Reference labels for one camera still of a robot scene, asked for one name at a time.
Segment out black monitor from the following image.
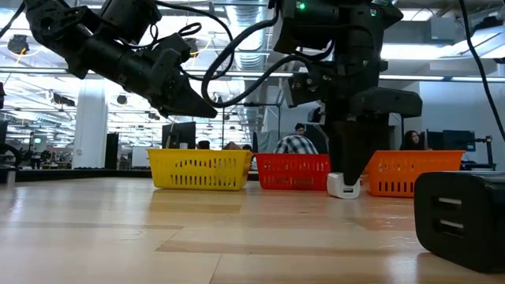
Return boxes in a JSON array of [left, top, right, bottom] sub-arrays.
[[161, 121, 197, 150]]

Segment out white building column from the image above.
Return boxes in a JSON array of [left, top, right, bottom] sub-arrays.
[[72, 80, 109, 170]]

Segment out black USB charger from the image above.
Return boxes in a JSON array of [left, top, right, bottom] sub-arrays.
[[413, 170, 505, 274]]

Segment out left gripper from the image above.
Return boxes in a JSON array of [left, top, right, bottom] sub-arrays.
[[70, 37, 218, 119]]

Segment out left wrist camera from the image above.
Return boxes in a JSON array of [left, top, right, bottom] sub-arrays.
[[156, 32, 193, 55]]

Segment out black table frame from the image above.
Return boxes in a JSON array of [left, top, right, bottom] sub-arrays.
[[0, 167, 153, 184]]

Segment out white USB charger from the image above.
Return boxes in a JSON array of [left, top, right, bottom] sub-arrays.
[[326, 172, 361, 200]]

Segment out orange plastic basket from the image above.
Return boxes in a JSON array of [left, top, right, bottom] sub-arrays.
[[366, 149, 466, 198]]

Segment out ceiling light strip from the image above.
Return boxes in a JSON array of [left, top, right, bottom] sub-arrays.
[[0, 67, 505, 83]]

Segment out black round ceiling device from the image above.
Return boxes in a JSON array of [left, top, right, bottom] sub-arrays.
[[6, 34, 31, 55]]

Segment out black desk monitors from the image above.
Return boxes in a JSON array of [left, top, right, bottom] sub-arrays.
[[424, 129, 477, 153]]

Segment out black tall cabinet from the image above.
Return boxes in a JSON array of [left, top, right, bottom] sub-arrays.
[[104, 133, 120, 170]]

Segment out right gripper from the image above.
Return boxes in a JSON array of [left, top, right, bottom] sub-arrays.
[[327, 47, 423, 186]]

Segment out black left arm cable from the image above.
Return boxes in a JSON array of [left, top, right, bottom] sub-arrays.
[[151, 0, 237, 82]]

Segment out gray cloth cover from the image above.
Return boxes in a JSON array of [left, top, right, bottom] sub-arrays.
[[255, 129, 286, 154]]

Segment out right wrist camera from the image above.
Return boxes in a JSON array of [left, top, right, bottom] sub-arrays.
[[283, 70, 329, 124]]

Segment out red plastic basket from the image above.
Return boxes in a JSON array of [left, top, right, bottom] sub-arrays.
[[254, 152, 331, 192]]

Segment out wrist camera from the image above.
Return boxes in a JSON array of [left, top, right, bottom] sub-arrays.
[[283, 70, 329, 124], [156, 32, 193, 55]]

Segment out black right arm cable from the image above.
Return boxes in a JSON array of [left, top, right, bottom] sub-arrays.
[[200, 15, 316, 110]]

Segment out silver ventilation duct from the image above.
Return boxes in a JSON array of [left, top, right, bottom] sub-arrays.
[[226, 0, 273, 119]]

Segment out yellow plastic basket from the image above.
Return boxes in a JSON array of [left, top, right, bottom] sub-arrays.
[[146, 148, 253, 192]]

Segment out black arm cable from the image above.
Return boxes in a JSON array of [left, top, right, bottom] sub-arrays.
[[200, 15, 316, 110], [151, 0, 237, 82]]

